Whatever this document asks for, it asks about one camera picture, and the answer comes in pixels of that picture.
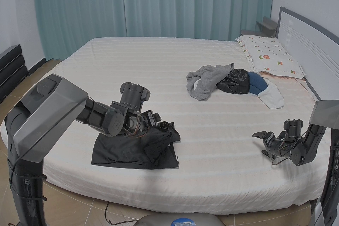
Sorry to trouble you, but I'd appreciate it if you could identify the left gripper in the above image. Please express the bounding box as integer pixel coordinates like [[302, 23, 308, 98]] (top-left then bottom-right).
[[127, 110, 157, 138]]

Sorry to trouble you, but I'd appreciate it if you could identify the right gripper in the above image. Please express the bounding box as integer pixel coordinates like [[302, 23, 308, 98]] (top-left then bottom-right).
[[252, 131, 285, 160]]

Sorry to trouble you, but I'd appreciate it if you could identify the black T-shirt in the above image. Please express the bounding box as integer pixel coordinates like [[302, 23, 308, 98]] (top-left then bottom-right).
[[91, 121, 181, 170]]

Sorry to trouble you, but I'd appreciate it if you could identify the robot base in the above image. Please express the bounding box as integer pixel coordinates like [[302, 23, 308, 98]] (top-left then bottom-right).
[[136, 213, 222, 226]]

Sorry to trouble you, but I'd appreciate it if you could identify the white garment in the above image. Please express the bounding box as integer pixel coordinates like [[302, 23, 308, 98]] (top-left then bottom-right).
[[257, 83, 284, 109]]

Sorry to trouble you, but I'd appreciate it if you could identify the bed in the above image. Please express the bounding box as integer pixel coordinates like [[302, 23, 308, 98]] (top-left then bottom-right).
[[0, 6, 339, 216]]

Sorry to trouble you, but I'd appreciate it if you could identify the dark blue garment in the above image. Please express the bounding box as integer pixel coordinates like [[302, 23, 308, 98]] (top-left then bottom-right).
[[248, 72, 269, 96]]

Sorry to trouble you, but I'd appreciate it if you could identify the shiny black garment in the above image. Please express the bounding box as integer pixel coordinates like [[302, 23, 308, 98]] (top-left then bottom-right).
[[216, 69, 251, 95]]

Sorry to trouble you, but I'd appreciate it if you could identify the grey garment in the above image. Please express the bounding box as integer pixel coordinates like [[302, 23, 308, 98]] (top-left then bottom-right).
[[186, 63, 235, 101]]

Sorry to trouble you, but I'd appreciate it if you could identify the white printed pillow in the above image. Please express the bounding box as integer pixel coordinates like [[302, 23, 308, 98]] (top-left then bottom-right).
[[235, 35, 305, 79]]

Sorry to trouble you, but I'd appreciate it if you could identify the grey bedside table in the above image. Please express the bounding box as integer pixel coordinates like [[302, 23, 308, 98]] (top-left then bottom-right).
[[240, 16, 278, 37]]

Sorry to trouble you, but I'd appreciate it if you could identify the black chest of drawers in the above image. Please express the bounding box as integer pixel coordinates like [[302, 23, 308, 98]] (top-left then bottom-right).
[[0, 44, 30, 105]]

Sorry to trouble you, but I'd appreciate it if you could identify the black cable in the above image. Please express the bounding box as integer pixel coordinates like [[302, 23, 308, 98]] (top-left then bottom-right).
[[104, 201, 141, 226]]

